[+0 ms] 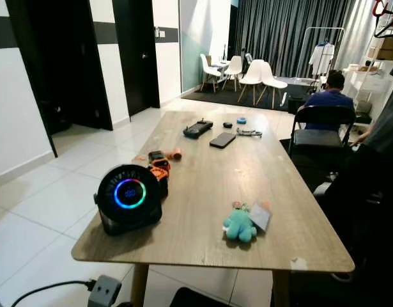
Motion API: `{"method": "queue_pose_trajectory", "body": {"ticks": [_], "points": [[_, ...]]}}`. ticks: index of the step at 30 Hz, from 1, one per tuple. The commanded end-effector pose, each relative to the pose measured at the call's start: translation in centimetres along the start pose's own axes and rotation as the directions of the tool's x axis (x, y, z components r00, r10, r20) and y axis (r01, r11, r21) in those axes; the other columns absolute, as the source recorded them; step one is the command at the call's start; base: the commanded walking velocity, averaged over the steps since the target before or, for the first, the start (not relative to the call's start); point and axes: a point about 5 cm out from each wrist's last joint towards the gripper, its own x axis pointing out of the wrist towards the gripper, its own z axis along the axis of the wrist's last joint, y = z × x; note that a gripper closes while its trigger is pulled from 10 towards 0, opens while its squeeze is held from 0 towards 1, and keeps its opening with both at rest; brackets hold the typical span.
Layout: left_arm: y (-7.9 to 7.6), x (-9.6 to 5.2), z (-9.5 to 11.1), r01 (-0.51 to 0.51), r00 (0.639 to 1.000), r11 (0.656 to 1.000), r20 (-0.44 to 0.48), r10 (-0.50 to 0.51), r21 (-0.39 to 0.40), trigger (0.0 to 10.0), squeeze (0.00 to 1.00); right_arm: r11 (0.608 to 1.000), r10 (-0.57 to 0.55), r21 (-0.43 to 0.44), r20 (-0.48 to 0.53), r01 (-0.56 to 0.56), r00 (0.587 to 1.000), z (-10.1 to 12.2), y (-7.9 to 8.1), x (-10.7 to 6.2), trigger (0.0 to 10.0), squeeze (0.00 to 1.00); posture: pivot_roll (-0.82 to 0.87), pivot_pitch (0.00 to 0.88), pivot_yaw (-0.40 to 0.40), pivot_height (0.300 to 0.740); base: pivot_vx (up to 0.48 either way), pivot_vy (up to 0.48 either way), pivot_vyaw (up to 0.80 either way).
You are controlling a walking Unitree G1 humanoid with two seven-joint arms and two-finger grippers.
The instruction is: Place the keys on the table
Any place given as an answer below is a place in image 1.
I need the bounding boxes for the white shell chair, wooden legs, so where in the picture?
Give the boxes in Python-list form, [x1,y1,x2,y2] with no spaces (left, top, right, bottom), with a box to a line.
[223,55,243,90]
[199,54,222,92]
[259,59,288,108]
[238,59,265,104]

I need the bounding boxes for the red and black frame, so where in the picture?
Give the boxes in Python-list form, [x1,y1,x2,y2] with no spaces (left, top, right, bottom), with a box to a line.
[372,0,393,36]

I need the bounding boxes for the round black fan, glowing ring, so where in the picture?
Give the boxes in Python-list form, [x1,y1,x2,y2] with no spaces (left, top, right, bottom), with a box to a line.
[94,164,163,236]

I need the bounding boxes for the person in black clothes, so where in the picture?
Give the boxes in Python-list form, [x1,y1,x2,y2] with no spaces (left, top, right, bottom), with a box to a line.
[318,58,393,307]

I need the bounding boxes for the grey card tag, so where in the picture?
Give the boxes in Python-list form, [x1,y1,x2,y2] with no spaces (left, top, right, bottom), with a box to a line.
[247,203,272,232]

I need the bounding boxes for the black folding chair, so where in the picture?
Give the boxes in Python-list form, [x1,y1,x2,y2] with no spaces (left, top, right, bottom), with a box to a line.
[292,104,358,186]

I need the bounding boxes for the black handheld controller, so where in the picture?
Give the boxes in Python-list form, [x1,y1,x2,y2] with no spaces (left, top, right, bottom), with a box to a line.
[183,119,213,139]

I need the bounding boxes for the silver key bunch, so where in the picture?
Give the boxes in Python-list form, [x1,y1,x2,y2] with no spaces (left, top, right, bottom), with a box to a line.
[236,127,263,137]

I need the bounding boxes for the white ladder shelf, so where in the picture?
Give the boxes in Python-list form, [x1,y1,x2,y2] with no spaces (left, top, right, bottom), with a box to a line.
[350,32,393,119]

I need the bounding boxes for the orange and black tool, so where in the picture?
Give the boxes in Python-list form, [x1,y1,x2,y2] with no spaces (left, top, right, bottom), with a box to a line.
[148,150,171,182]

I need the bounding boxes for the white hanging shirt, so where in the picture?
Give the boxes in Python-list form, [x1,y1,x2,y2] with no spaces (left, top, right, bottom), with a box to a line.
[309,42,335,76]

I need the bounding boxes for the white clothes rack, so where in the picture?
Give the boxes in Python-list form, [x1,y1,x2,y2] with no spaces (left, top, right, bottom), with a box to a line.
[297,27,345,90]

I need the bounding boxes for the dark grey curtain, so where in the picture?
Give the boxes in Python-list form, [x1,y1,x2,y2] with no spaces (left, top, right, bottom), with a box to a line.
[229,0,376,77]

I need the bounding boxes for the black flat phone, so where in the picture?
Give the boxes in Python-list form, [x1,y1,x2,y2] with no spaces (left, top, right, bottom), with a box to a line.
[209,132,236,149]

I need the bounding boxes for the brown cardboard box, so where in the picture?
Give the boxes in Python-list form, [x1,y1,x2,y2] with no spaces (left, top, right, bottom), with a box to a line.
[375,35,393,61]

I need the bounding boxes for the black floor rug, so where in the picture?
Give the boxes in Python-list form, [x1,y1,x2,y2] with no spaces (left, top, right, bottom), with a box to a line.
[183,80,312,113]

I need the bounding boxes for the white tape scrap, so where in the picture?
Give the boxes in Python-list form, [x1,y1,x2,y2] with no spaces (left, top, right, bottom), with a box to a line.
[291,257,309,271]

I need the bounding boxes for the light wooden table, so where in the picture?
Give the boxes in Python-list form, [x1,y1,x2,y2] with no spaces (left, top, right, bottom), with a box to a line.
[72,110,355,307]

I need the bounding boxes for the teal plush toy keychain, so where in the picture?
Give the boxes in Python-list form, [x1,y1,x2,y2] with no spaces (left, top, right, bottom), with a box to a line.
[223,203,258,244]

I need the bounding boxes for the black room door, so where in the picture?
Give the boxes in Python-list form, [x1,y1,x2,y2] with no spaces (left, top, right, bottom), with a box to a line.
[6,0,114,157]
[112,0,160,117]

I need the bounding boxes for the person in blue shirt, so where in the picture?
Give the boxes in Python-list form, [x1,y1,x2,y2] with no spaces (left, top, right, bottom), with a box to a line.
[297,70,355,132]

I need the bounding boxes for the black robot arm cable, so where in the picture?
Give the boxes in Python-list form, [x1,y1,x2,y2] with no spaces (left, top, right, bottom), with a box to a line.
[11,280,95,307]

